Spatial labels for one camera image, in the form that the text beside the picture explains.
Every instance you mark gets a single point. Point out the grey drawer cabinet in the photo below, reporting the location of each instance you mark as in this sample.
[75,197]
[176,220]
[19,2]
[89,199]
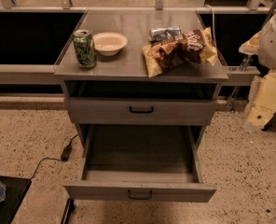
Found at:
[124,75]

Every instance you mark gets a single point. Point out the brown yellow chip bag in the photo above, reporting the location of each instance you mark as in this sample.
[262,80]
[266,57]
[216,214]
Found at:
[193,46]

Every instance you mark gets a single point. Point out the black tray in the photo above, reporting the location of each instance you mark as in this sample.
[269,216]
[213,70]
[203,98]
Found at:
[16,189]

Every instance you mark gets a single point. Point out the green soda can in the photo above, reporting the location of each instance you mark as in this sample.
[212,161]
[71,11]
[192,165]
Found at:
[84,48]

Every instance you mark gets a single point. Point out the black power adapter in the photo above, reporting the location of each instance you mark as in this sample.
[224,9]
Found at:
[66,153]

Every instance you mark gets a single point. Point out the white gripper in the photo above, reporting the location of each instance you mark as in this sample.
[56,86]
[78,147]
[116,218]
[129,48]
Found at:
[274,46]

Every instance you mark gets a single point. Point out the black floor object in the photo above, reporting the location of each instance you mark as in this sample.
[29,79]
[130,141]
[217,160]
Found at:
[69,207]

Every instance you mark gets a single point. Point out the crushed silver can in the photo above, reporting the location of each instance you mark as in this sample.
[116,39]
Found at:
[158,34]

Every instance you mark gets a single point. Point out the open grey drawer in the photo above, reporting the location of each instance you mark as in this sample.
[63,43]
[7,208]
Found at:
[140,163]

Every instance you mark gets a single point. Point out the white bowl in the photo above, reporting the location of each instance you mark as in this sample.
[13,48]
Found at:
[109,43]

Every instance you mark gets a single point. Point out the closed grey top drawer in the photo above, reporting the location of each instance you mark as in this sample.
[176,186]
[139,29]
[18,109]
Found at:
[140,111]

